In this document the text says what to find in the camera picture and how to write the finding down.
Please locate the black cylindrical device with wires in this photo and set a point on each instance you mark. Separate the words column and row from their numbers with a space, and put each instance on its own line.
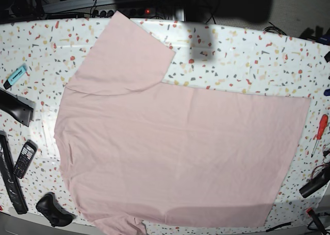
column 320, row 180

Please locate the red handled screwdriver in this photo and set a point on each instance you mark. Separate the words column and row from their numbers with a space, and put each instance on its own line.
column 322, row 125

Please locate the black power strip red switch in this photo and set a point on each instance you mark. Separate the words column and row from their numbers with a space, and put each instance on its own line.
column 128, row 12

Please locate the red and black tool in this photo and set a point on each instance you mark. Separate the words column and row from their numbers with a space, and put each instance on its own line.
column 315, row 219

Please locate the blue object at table edge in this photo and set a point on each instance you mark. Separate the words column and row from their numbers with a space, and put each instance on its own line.
column 327, row 92

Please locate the aluminium frame rail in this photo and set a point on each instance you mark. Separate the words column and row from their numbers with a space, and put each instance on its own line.
column 71, row 5

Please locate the black game controller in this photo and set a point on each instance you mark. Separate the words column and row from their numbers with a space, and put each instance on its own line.
column 53, row 212

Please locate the pink T-shirt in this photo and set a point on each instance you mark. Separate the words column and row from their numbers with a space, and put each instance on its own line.
column 134, row 149

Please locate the black handheld device with grip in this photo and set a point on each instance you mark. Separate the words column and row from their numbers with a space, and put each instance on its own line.
column 20, row 108

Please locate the long black bar remote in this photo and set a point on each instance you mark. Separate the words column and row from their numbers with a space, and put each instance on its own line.
column 10, row 180

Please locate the black phone handset with keypad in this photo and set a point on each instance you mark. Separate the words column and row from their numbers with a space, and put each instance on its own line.
column 25, row 158

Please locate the teal highlighter marker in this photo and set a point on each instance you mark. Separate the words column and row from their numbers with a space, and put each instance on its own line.
column 15, row 76

